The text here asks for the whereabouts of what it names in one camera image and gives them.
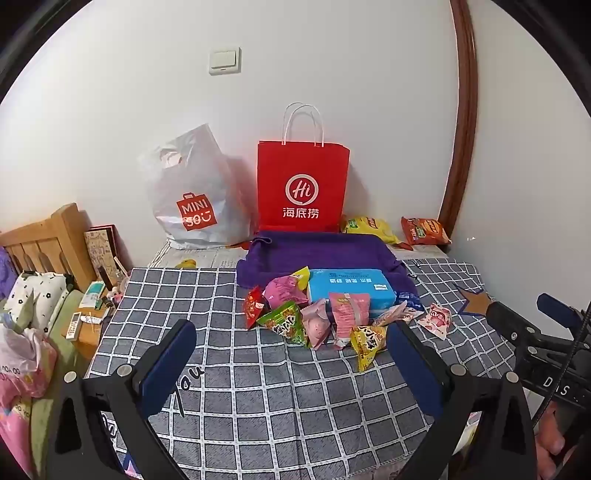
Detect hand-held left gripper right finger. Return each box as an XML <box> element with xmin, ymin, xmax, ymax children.
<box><xmin>389</xmin><ymin>319</ymin><xmax>539</xmax><ymax>480</ymax></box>

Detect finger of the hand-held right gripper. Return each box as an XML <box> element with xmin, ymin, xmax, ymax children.
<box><xmin>486</xmin><ymin>301</ymin><xmax>543</xmax><ymax>344</ymax></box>
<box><xmin>536</xmin><ymin>292</ymin><xmax>585</xmax><ymax>330</ymax></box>

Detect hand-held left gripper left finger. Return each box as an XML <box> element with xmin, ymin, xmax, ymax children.
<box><xmin>44</xmin><ymin>318</ymin><xmax>198</xmax><ymax>480</ymax></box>

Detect pink and white candy packet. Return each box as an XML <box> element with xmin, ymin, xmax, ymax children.
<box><xmin>417</xmin><ymin>304</ymin><xmax>452</xmax><ymax>341</ymax></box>

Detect small yellow snack packet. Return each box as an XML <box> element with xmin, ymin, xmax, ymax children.
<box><xmin>349</xmin><ymin>324</ymin><xmax>387</xmax><ymax>373</ymax></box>

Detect pink white-striped snack packet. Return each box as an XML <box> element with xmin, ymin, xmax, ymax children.
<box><xmin>327</xmin><ymin>292</ymin><xmax>372</xmax><ymax>349</ymax></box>

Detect pink and yellow snack bag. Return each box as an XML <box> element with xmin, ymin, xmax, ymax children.
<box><xmin>262</xmin><ymin>266</ymin><xmax>311</xmax><ymax>309</ymax></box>

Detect person's right hand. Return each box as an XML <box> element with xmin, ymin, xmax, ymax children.
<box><xmin>536</xmin><ymin>401</ymin><xmax>591</xmax><ymax>480</ymax></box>

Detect dark blue small packet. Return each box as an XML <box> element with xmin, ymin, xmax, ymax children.
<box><xmin>394</xmin><ymin>291</ymin><xmax>426</xmax><ymax>312</ymax></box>

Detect wooden nightstand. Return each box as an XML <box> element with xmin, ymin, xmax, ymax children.
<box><xmin>69</xmin><ymin>281</ymin><xmax>121</xmax><ymax>361</ymax></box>

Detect grey checked blanket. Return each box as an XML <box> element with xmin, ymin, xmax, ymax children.
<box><xmin>88</xmin><ymin>258</ymin><xmax>522</xmax><ymax>480</ymax></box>

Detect small red snack packet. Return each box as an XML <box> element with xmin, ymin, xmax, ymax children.
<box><xmin>244</xmin><ymin>286</ymin><xmax>269</xmax><ymax>330</ymax></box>

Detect teal and white box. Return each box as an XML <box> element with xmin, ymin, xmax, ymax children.
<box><xmin>78</xmin><ymin>281</ymin><xmax>106</xmax><ymax>309</ymax></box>

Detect blue tissue pack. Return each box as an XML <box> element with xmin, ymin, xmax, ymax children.
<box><xmin>307</xmin><ymin>268</ymin><xmax>398</xmax><ymax>319</ymax></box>

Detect light pink snack packet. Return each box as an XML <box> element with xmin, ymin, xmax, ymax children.
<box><xmin>300</xmin><ymin>298</ymin><xmax>334</xmax><ymax>350</ymax></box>

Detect orange-red chip packet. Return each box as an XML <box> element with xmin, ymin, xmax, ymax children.
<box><xmin>400</xmin><ymin>216</ymin><xmax>452</xmax><ymax>246</ymax></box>

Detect green snack packet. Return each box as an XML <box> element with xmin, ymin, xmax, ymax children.
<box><xmin>256</xmin><ymin>300</ymin><xmax>309</xmax><ymax>347</ymax></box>

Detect patterned book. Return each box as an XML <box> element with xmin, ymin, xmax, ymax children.
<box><xmin>84</xmin><ymin>224</ymin><xmax>122</xmax><ymax>282</ymax></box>

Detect yellow chip packet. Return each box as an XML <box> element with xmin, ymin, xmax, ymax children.
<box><xmin>340</xmin><ymin>216</ymin><xmax>402</xmax><ymax>245</ymax></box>

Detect pink plastic bag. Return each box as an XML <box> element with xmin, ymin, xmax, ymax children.
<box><xmin>0</xmin><ymin>323</ymin><xmax>58</xmax><ymax>480</ymax></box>

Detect white flower-print pillow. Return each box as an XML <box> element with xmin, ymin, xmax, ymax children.
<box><xmin>4</xmin><ymin>271</ymin><xmax>70</xmax><ymax>333</ymax></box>

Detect purple towel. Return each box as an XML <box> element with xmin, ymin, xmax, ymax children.
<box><xmin>235</xmin><ymin>231</ymin><xmax>419</xmax><ymax>305</ymax></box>

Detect wooden headboard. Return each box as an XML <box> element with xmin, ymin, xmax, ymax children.
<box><xmin>0</xmin><ymin>203</ymin><xmax>98</xmax><ymax>294</ymax></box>

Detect white plastic shopping bag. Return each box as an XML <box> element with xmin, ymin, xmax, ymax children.
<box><xmin>137</xmin><ymin>123</ymin><xmax>252</xmax><ymax>251</ymax></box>

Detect red paper bag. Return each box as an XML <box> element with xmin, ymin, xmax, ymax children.
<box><xmin>257</xmin><ymin>102</ymin><xmax>351</xmax><ymax>232</ymax></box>

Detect brown wooden door frame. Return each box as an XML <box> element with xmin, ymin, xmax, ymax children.
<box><xmin>436</xmin><ymin>0</ymin><xmax>478</xmax><ymax>252</ymax></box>

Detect white light switch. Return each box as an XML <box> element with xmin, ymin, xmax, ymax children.
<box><xmin>209</xmin><ymin>47</ymin><xmax>242</xmax><ymax>75</ymax></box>

